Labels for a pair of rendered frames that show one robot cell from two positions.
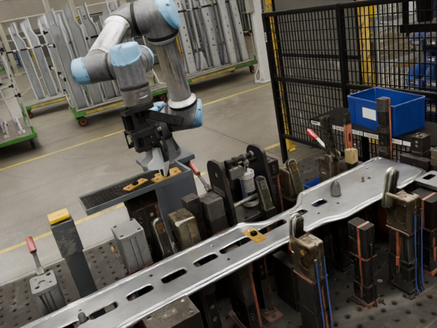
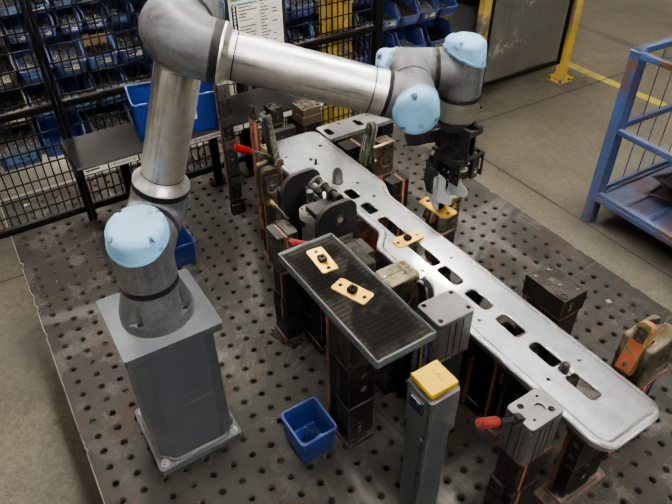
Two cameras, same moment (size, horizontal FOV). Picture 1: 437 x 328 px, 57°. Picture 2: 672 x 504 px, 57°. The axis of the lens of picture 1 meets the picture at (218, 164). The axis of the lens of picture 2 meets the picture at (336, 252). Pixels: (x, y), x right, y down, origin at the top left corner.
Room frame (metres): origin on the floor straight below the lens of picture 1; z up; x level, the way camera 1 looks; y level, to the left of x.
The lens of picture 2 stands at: (1.42, 1.20, 2.01)
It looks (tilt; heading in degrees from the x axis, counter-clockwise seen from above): 39 degrees down; 263
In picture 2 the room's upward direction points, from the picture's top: 1 degrees counter-clockwise
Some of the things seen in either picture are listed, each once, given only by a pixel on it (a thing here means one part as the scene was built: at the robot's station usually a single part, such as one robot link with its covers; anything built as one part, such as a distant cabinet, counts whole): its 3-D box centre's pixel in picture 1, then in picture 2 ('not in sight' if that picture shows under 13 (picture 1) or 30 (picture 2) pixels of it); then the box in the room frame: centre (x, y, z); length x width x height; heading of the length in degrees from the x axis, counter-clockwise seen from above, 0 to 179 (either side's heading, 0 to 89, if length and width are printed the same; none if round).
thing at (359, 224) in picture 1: (364, 263); (394, 216); (1.03, -0.38, 0.84); 0.11 x 0.08 x 0.29; 25
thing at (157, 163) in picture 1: (157, 164); (455, 189); (1.04, 0.16, 1.30); 0.06 x 0.03 x 0.09; 121
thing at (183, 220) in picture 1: (193, 265); (394, 329); (1.14, 0.15, 0.89); 0.13 x 0.11 x 0.38; 25
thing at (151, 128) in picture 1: (142, 126); (456, 148); (1.05, 0.18, 1.41); 0.09 x 0.08 x 0.12; 121
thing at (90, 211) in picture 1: (135, 185); (351, 293); (1.27, 0.29, 1.16); 0.37 x 0.14 x 0.02; 115
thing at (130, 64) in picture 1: (129, 66); (461, 67); (1.06, 0.17, 1.57); 0.09 x 0.08 x 0.11; 173
